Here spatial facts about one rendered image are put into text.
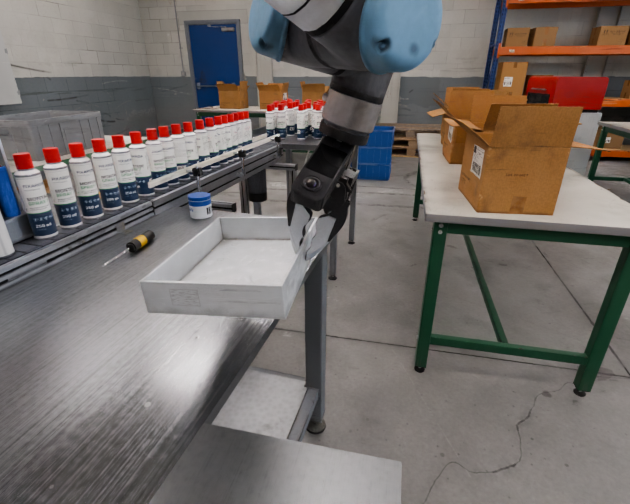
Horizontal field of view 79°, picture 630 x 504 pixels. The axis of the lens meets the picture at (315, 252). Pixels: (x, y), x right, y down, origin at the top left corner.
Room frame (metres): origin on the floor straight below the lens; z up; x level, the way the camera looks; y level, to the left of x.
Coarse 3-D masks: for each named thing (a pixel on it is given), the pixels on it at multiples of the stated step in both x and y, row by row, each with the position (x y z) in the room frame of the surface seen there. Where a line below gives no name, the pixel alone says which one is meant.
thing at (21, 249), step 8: (144, 200) 1.19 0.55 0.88; (128, 208) 1.11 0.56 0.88; (104, 216) 1.04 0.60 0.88; (112, 216) 1.05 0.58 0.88; (88, 224) 0.98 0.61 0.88; (64, 232) 0.92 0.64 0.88; (72, 232) 0.92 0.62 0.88; (24, 240) 0.87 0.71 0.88; (32, 240) 0.87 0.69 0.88; (40, 240) 0.87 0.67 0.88; (48, 240) 0.87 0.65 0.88; (56, 240) 0.87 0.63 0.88; (16, 248) 0.82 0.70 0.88; (24, 248) 0.82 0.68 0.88; (32, 248) 0.82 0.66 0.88; (16, 256) 0.78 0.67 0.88; (0, 264) 0.74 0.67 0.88
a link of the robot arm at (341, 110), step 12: (324, 96) 0.57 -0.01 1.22; (336, 96) 0.53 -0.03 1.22; (348, 96) 0.53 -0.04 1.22; (324, 108) 0.55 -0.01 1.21; (336, 108) 0.53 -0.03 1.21; (348, 108) 0.52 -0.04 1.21; (360, 108) 0.52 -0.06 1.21; (372, 108) 0.53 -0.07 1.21; (324, 120) 0.56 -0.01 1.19; (336, 120) 0.53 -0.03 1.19; (348, 120) 0.52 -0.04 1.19; (360, 120) 0.53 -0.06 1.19; (372, 120) 0.54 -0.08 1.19; (348, 132) 0.53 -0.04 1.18; (360, 132) 0.53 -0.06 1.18
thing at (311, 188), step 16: (320, 144) 0.54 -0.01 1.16; (336, 144) 0.54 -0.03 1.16; (320, 160) 0.51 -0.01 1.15; (336, 160) 0.52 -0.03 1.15; (304, 176) 0.49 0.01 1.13; (320, 176) 0.49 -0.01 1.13; (336, 176) 0.49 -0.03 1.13; (304, 192) 0.46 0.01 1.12; (320, 192) 0.47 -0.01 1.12; (320, 208) 0.47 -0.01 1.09
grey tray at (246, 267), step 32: (224, 224) 0.72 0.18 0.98; (256, 224) 0.71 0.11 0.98; (192, 256) 0.59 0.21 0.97; (224, 256) 0.63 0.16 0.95; (256, 256) 0.62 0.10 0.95; (288, 256) 0.62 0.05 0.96; (160, 288) 0.45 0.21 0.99; (192, 288) 0.44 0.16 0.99; (224, 288) 0.44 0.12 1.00; (256, 288) 0.43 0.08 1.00; (288, 288) 0.45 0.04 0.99
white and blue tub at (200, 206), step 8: (200, 192) 1.22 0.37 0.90; (192, 200) 1.16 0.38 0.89; (200, 200) 1.16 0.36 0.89; (208, 200) 1.18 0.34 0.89; (192, 208) 1.16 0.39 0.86; (200, 208) 1.16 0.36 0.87; (208, 208) 1.17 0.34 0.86; (192, 216) 1.16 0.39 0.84; (200, 216) 1.16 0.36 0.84; (208, 216) 1.17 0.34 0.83
